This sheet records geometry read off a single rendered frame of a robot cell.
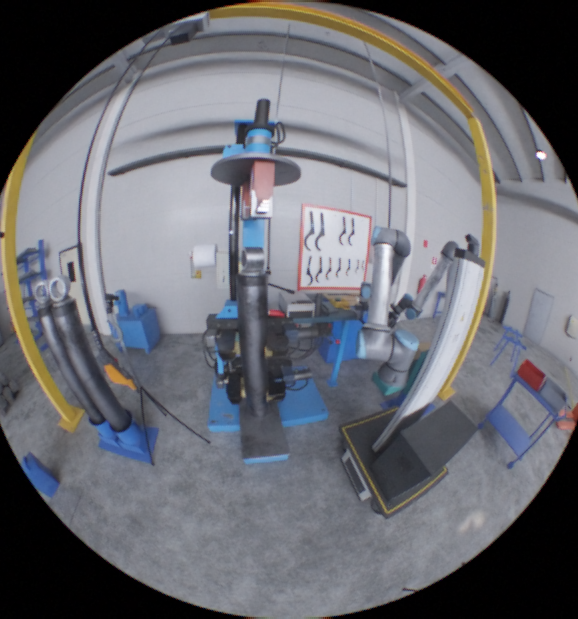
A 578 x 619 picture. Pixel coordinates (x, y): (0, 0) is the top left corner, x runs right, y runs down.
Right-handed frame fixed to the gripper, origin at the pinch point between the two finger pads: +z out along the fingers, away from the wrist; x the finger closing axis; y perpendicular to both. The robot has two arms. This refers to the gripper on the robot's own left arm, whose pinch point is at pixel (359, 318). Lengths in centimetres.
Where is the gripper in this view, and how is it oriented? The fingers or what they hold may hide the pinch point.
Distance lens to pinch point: 172.9
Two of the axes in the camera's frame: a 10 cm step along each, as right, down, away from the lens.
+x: -10.0, -0.5, 0.1
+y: 0.3, -3.6, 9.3
